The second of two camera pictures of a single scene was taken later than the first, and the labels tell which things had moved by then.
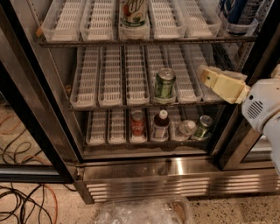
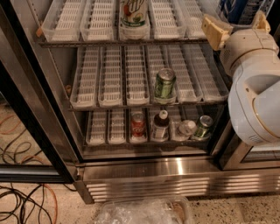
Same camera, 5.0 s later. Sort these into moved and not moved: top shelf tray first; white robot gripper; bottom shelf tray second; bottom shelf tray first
Moved: white robot gripper
Not moved: top shelf tray first; bottom shelf tray first; bottom shelf tray second
